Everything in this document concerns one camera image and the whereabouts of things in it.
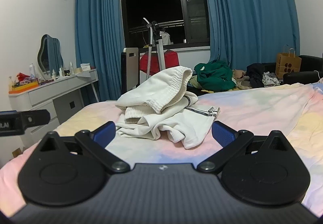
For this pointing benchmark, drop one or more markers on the red garment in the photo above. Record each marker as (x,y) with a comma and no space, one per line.
(171,58)

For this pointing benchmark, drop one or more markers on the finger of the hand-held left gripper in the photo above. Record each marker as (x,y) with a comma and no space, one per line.
(35,117)

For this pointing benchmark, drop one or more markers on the wavy edge mirror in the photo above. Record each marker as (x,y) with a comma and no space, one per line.
(49,53)

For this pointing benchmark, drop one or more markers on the white hanging garment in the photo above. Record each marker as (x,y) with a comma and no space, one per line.
(165,38)

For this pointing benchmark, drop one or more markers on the cardboard box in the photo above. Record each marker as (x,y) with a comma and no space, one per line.
(18,152)

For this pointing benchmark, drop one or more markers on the beige clothing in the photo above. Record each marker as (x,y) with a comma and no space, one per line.
(239,80)

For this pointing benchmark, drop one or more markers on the dark clothing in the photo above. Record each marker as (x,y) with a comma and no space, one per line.
(254,74)

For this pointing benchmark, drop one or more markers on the white sock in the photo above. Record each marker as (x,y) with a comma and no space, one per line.
(156,90)

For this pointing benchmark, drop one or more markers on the pastel bed sheet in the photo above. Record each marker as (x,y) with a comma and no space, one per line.
(252,118)

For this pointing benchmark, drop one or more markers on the patterned white cloth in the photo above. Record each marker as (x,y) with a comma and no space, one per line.
(271,79)

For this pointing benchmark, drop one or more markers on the white tissue box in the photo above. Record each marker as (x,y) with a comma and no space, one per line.
(85,67)

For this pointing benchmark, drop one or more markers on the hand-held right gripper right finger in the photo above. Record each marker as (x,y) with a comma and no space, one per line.
(222,133)

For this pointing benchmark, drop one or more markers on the black sofa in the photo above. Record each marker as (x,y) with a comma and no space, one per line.
(310,67)

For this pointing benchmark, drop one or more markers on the yellow cloth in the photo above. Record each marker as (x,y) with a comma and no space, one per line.
(195,84)

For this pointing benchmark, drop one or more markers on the white garment with striped trim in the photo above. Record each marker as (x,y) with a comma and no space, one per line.
(186,125)

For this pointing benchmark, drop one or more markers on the balcony railing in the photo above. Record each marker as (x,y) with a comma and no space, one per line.
(171,23)

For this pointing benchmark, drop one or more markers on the white dressing table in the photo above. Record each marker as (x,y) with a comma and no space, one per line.
(50,97)

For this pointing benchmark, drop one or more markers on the orange tray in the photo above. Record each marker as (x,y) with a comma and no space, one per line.
(24,87)

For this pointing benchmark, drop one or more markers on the small white side table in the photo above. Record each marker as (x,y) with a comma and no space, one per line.
(131,70)

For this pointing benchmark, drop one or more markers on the brown paper bag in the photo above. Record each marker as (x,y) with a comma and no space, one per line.
(287,65)

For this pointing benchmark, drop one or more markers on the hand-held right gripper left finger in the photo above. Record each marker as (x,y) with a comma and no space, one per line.
(106,133)

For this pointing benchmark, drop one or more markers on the blue curtain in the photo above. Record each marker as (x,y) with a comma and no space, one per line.
(101,32)
(249,12)

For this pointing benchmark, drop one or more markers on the green garment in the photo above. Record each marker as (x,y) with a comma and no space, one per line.
(214,75)

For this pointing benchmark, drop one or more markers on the row of small cosmetic bottles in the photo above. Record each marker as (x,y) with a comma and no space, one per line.
(61,72)

